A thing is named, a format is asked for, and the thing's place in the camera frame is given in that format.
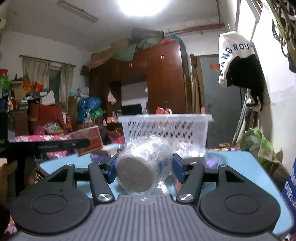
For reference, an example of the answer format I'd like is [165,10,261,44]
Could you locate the red box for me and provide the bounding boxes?
[69,126,103,156]

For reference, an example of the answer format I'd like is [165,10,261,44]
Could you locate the grey cylindrical object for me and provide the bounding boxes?
[115,134,173,194]

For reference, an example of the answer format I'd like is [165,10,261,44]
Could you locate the white plastic laundry basket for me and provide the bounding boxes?
[118,113,214,158]

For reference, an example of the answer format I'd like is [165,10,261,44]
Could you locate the green plastic bag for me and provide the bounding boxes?
[239,127,275,161]

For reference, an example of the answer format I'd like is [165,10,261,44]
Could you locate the orange white plastic bag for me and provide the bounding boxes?
[107,90,117,105]

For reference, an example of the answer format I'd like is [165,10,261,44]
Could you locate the grey door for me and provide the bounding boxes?
[200,55,243,149]

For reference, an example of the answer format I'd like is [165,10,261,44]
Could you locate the blue shopping bag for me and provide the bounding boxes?
[282,162,296,222]

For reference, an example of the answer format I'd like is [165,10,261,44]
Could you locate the dark red wooden wardrobe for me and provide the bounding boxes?
[89,42,190,116]

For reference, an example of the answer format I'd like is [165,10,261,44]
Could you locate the white and black hanging garment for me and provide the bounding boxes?
[218,31,264,112]

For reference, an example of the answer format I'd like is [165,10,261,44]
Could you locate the hanging bag with ropes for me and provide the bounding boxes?
[266,0,296,73]

